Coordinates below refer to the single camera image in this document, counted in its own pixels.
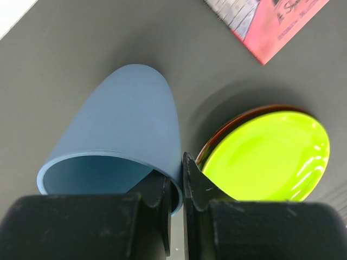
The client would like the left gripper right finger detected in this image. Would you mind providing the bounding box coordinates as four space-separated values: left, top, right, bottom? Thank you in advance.
182 153 346 259

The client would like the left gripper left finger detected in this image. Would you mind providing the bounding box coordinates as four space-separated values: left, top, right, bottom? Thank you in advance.
1 171 172 259

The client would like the green plate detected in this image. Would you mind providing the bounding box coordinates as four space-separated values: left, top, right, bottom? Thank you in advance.
202 111 330 202

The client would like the red floral plate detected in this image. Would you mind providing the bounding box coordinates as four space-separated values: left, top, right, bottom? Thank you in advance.
195 104 314 170

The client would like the light blue cup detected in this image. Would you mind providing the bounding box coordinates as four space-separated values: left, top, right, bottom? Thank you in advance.
37 64 183 213

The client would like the red cover booklet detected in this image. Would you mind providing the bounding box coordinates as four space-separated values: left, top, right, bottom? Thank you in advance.
205 0 329 65

